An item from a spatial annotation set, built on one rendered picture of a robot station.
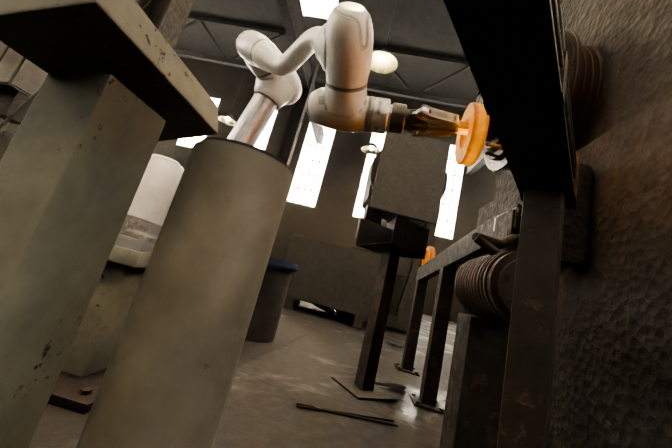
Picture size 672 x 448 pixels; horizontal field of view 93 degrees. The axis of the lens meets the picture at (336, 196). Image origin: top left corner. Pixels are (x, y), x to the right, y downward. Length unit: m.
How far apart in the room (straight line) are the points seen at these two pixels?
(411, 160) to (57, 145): 3.69
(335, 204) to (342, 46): 10.68
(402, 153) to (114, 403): 3.72
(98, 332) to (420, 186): 3.34
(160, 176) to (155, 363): 0.83
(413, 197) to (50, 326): 3.56
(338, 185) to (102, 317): 10.73
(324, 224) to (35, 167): 10.92
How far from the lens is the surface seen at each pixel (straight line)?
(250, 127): 1.27
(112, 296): 1.06
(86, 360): 1.10
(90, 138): 0.40
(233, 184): 0.34
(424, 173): 3.91
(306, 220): 11.33
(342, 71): 0.76
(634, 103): 1.03
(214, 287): 0.33
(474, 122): 0.80
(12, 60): 5.78
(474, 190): 12.19
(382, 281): 1.47
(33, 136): 0.43
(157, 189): 1.12
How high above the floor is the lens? 0.41
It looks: 14 degrees up
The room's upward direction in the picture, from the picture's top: 14 degrees clockwise
